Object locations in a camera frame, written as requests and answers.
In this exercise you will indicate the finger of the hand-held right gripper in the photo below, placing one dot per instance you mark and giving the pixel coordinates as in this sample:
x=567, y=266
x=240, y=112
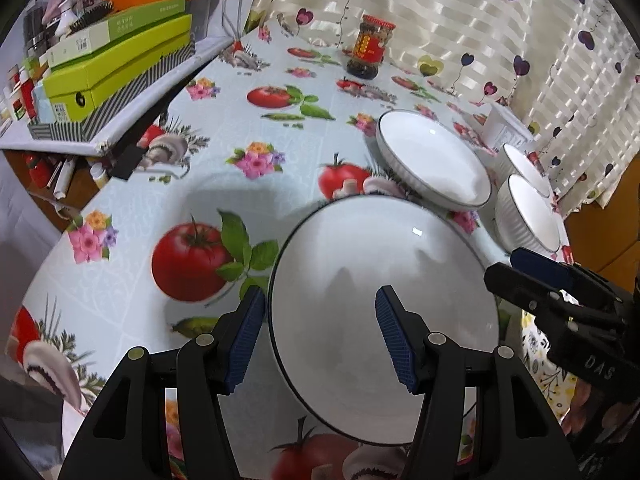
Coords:
x=515, y=287
x=537, y=262

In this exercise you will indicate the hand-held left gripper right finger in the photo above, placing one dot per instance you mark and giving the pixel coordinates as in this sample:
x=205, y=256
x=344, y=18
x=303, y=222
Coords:
x=395, y=335

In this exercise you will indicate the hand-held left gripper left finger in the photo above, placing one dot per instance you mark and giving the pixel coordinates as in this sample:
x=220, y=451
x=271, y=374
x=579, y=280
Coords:
x=247, y=330

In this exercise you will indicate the white ribbed bowl black rim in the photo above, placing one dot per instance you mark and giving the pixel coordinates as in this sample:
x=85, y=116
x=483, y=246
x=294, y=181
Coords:
x=530, y=215
x=522, y=162

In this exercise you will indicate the white ribbed plate black rim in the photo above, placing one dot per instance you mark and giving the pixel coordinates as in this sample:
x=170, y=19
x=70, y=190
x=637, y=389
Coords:
x=340, y=260
x=430, y=155

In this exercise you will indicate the person's right hand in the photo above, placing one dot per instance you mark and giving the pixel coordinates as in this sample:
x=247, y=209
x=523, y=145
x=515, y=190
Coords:
x=585, y=407

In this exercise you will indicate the white floral seat cloth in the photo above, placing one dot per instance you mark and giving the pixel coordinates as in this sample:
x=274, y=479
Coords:
x=542, y=360

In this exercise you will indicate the white plastic tub with lid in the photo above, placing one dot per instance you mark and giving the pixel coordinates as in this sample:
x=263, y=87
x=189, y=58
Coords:
x=502, y=130

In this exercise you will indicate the vegetable print tablecloth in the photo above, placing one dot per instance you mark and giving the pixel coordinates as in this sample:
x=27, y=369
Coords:
x=280, y=170

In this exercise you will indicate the black white striped box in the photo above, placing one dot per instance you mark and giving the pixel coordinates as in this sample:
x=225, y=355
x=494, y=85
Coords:
x=130, y=95

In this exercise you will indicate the heart print striped curtain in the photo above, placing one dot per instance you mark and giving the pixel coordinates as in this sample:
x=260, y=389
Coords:
x=450, y=10

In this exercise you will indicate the glass sauce jar red label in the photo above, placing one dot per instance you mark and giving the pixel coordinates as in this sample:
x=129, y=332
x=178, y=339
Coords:
x=370, y=45

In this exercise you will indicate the white side shelf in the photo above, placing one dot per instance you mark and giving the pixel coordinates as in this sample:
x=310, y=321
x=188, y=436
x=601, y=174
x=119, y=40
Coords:
x=200, y=55

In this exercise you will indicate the lime green flat box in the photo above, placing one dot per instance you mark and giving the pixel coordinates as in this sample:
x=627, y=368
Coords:
x=115, y=65

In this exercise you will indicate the group of small bottles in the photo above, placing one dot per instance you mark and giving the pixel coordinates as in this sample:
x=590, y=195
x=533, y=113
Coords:
x=20, y=92

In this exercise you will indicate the white and green flat box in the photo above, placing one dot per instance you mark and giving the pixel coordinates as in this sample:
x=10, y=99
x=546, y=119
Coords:
x=100, y=35

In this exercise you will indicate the black hair brush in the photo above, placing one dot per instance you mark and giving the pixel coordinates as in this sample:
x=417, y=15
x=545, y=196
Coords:
x=90, y=17

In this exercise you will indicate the white pump bottle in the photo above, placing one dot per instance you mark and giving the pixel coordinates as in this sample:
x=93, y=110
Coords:
x=64, y=17

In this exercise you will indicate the glass canister dark lid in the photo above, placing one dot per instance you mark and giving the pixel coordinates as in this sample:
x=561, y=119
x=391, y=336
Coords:
x=37, y=30

